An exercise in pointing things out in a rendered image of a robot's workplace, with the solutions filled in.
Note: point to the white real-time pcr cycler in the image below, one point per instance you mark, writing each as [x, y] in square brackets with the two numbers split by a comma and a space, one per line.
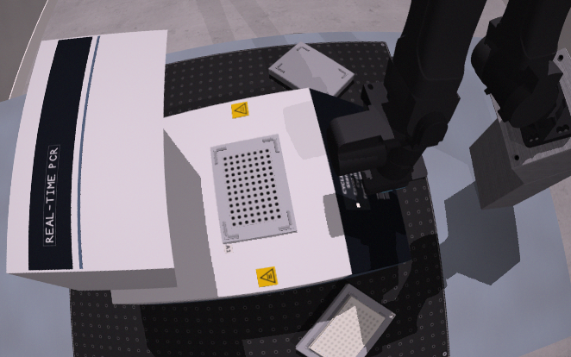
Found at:
[246, 188]

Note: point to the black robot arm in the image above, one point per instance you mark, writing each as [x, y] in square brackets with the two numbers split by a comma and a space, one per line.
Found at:
[430, 56]

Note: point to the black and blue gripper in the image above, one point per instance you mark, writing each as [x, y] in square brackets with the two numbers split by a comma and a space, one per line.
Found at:
[391, 176]

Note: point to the white well pcr plate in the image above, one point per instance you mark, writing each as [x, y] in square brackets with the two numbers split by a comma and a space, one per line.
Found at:
[348, 331]

